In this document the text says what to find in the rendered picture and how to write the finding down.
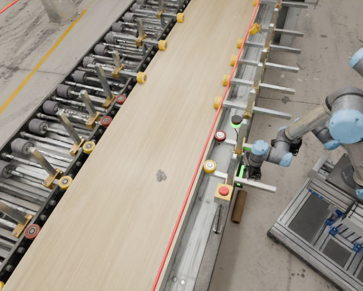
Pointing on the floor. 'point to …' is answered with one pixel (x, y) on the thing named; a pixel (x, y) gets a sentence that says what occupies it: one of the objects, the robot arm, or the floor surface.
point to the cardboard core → (239, 206)
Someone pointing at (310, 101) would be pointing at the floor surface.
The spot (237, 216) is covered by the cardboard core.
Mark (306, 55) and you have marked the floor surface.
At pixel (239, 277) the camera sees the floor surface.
